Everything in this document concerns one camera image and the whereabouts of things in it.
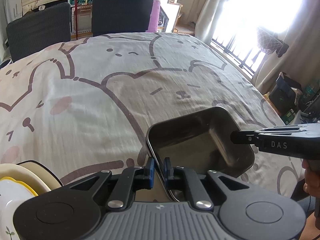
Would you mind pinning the left dark chair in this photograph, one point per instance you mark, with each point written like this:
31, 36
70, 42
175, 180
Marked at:
38, 30

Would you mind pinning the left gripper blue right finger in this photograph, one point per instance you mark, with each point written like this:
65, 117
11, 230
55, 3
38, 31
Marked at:
168, 170

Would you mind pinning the small rectangular steel tray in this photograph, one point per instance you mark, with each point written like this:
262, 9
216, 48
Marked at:
201, 141

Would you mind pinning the right dark chair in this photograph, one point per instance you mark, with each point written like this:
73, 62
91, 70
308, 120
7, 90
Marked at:
120, 16

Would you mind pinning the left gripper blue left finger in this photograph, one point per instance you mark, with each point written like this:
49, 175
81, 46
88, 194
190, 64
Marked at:
149, 173

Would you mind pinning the bear pattern tablecloth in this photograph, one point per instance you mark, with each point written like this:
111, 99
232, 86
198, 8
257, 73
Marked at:
83, 106

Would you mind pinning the beige curtain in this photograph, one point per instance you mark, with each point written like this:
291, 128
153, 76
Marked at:
204, 28

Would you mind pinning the yellow rimmed floral bowl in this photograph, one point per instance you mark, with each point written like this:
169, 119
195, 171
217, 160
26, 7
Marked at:
13, 194

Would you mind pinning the purple box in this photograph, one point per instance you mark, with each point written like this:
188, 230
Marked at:
154, 17

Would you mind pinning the right hand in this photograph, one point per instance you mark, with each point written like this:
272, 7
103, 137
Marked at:
312, 181

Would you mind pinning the cream ceramic plate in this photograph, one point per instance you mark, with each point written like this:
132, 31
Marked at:
32, 173

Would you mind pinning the dark chair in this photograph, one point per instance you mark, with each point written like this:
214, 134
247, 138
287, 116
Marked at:
38, 30
120, 16

